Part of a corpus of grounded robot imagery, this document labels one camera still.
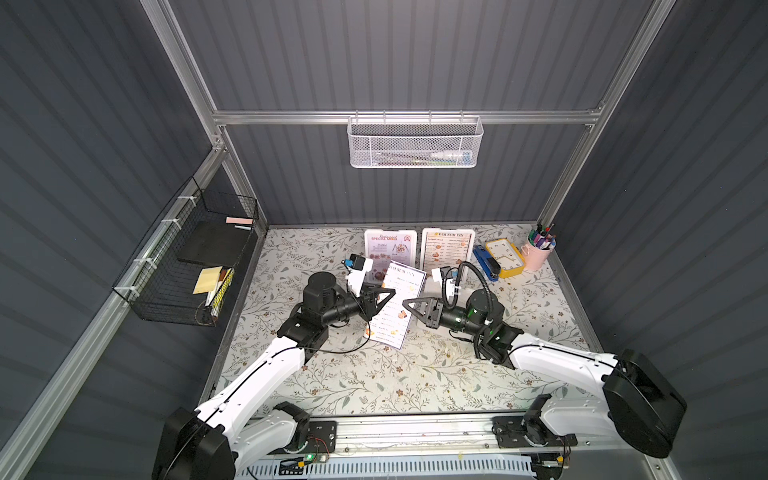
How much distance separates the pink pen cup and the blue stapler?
113mm

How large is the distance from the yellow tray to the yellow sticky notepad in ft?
2.87

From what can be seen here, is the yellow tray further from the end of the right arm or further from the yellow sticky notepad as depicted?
the yellow sticky notepad

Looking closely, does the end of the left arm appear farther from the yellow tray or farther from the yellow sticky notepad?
the yellow tray

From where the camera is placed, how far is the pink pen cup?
101 cm

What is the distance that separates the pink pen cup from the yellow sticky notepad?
0.97 meters

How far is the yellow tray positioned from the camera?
107cm

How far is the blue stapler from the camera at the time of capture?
3.42 feet

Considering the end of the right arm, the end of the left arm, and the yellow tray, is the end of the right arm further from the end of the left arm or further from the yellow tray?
the yellow tray

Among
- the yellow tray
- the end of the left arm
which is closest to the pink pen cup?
the yellow tray

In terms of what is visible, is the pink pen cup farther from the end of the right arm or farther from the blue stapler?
the end of the right arm

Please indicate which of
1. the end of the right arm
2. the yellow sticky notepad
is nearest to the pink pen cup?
the end of the right arm

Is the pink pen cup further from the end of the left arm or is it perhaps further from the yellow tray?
the end of the left arm
